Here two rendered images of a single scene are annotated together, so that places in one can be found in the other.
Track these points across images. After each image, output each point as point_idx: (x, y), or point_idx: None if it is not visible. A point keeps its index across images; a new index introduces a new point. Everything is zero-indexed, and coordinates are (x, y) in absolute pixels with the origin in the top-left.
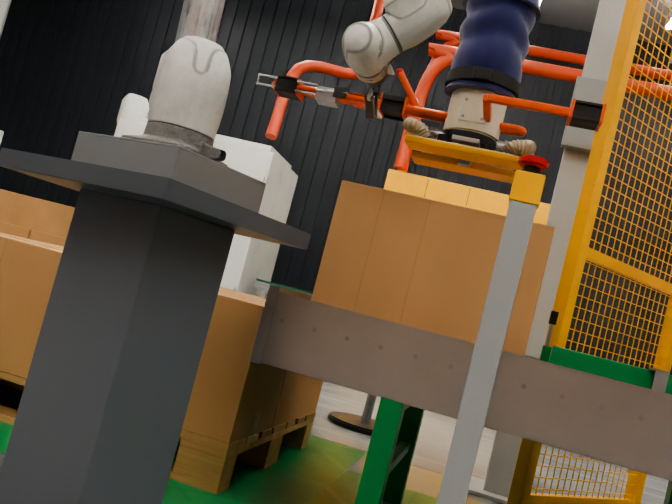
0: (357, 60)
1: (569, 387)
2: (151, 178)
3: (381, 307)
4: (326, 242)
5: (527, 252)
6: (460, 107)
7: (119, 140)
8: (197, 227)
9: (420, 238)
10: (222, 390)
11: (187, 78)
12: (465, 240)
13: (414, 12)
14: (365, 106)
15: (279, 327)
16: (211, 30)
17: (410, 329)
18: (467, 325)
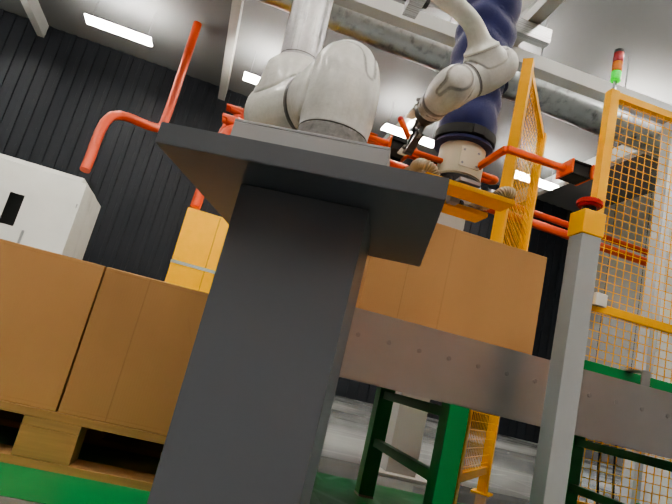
0: (454, 97)
1: (593, 387)
2: (422, 176)
3: (419, 321)
4: (369, 261)
5: (529, 277)
6: (458, 155)
7: (300, 134)
8: (367, 237)
9: (449, 261)
10: None
11: (361, 81)
12: (484, 265)
13: (498, 65)
14: (410, 142)
15: (355, 341)
16: (322, 43)
17: (472, 341)
18: (488, 337)
